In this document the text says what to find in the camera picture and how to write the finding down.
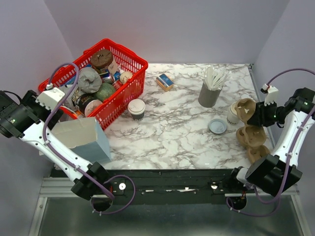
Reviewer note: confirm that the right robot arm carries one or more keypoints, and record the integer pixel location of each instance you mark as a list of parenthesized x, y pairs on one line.
[(273, 171)]

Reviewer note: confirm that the white paper bag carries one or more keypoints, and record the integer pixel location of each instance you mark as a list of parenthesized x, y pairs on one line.
[(86, 138)]

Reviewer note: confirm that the grey straw holder cup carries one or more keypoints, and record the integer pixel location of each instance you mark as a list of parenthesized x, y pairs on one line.
[(208, 98)]

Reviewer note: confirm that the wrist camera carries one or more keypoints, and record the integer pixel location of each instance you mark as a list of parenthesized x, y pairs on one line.
[(271, 94), (50, 98)]

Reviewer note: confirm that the small blue orange box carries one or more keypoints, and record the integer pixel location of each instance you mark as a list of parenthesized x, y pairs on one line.
[(165, 82)]

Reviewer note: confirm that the green melon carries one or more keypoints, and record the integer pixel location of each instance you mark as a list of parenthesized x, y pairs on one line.
[(105, 91)]

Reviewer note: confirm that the brown cardboard cup carrier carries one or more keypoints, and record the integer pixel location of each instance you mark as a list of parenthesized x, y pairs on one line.
[(253, 138)]

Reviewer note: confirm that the white printed plastic bag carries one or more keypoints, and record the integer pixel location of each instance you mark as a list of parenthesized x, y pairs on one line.
[(76, 93)]

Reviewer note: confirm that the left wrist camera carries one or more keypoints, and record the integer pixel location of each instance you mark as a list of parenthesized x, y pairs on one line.
[(50, 98)]

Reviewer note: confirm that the black mounting rail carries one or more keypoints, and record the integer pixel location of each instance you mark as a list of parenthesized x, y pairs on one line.
[(168, 187)]

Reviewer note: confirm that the black labelled tub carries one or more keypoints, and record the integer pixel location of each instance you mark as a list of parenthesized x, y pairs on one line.
[(87, 104)]

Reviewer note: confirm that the white coffee cup lid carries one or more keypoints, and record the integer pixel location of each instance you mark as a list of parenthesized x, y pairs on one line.
[(136, 107)]

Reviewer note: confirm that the grey crumpled paper bag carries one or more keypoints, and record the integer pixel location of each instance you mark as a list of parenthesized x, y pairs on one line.
[(89, 80)]

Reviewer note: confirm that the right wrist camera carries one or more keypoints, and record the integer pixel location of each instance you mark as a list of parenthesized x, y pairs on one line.
[(271, 94)]

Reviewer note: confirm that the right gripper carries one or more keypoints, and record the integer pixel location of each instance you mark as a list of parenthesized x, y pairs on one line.
[(260, 116)]

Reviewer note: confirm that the brown round lid container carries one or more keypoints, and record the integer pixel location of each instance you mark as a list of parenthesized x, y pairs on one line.
[(101, 59)]

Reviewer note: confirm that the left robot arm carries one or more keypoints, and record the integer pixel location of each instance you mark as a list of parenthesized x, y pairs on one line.
[(28, 121)]

